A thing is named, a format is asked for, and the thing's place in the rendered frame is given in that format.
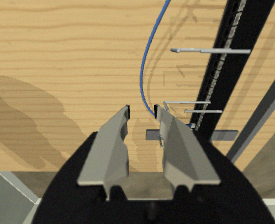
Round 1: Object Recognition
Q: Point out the blue cable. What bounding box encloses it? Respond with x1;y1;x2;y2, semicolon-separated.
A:
140;0;171;117

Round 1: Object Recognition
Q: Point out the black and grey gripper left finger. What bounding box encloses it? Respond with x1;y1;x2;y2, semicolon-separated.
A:
31;105;130;224

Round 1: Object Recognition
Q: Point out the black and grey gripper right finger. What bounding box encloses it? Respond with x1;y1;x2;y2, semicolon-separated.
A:
154;104;275;224

